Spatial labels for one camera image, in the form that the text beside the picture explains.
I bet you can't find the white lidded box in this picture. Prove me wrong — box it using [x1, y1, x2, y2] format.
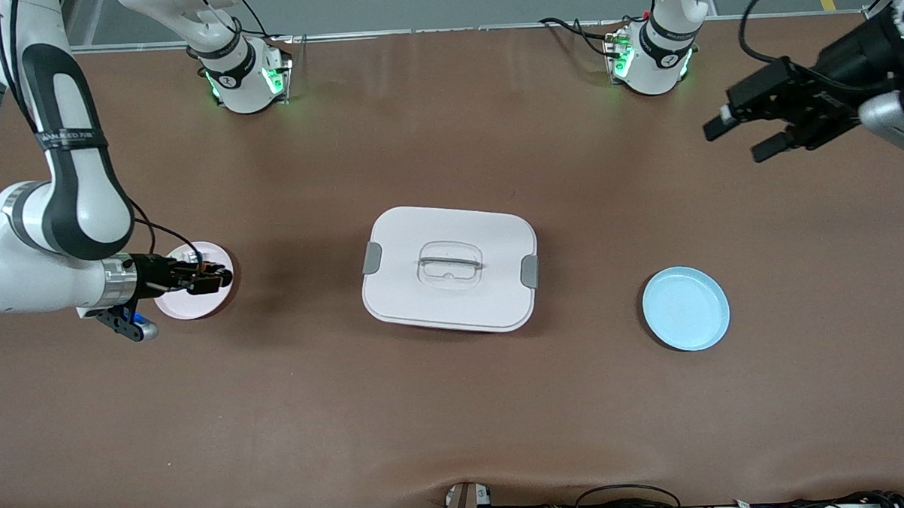
[358, 201, 542, 338]

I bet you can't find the metal table edge bracket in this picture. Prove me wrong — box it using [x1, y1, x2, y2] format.
[440, 480, 493, 508]

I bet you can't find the aluminium table edge rail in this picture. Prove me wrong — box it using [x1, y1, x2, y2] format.
[68, 10, 877, 54]

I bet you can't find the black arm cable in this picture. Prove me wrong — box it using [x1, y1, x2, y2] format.
[0, 0, 202, 271]
[736, 0, 898, 98]

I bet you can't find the pink round plate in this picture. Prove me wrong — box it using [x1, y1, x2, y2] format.
[151, 240, 236, 322]

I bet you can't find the black base power cable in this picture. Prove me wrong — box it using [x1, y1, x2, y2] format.
[540, 15, 626, 60]

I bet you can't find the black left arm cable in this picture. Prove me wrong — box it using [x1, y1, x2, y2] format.
[736, 0, 898, 98]

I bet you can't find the black cable bundle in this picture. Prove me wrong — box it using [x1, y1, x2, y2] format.
[528, 488, 904, 508]

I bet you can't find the light blue round plate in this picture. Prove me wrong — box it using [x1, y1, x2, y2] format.
[640, 265, 732, 353]

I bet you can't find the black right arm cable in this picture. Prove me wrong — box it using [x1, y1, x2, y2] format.
[0, 0, 202, 271]

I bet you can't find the black looped cable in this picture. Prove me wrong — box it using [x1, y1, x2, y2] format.
[573, 482, 684, 508]

